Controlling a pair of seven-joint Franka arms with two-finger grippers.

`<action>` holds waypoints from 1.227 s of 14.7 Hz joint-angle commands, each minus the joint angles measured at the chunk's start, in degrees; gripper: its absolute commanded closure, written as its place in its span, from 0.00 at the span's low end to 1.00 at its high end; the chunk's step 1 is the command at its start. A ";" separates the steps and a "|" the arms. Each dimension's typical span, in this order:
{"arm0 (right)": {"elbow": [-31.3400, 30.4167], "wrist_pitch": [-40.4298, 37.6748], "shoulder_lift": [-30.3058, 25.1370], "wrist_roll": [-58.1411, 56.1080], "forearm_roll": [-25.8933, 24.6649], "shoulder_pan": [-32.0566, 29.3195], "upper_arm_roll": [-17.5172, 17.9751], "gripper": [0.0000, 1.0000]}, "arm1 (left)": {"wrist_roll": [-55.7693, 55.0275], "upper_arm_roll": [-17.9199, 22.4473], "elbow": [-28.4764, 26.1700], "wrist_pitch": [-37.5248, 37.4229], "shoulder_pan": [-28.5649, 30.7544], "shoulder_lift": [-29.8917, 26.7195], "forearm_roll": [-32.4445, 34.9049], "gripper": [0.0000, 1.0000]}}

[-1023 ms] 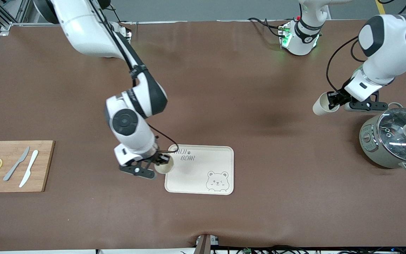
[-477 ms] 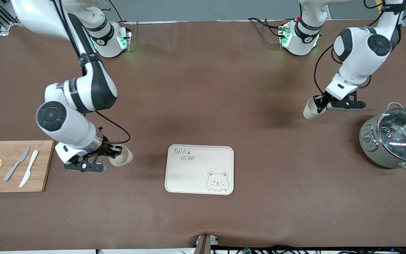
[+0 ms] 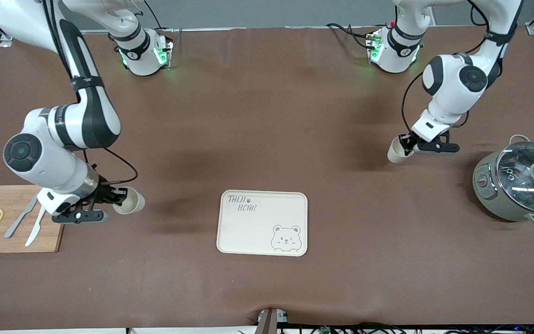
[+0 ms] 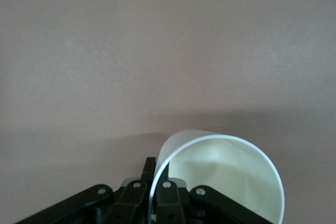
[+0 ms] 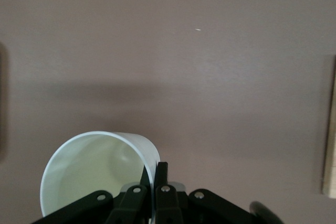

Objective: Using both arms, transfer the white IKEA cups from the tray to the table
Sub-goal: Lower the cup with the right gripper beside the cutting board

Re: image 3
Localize white IKEA cup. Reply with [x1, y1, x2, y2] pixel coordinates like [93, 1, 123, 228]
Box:
[113, 186, 146, 215]
[387, 136, 415, 164]

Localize white plastic knife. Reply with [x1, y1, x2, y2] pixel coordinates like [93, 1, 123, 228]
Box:
[25, 206, 47, 247]

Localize grey plastic knife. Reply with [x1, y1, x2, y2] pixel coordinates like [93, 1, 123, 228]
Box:
[4, 196, 38, 239]

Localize grey-green electric cooking pot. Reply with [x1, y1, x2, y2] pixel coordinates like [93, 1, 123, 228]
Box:
[472, 135, 534, 227]

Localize glass pot lid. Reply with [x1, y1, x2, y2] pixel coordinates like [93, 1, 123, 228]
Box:
[496, 141, 534, 214]

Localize brown table cover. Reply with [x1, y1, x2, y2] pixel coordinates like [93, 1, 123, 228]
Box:
[0, 26, 534, 328]

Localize cream bear print tray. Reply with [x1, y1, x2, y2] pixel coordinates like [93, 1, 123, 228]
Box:
[216, 190, 308, 257]

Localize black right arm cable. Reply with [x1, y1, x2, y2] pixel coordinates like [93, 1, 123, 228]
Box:
[49, 0, 139, 185]

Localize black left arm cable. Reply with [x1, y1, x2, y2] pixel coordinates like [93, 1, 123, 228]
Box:
[400, 0, 504, 136]

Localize black arm base cable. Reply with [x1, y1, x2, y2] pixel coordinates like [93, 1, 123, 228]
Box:
[143, 0, 175, 33]
[326, 22, 375, 49]

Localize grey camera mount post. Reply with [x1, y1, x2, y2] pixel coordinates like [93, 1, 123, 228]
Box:
[255, 307, 291, 334]

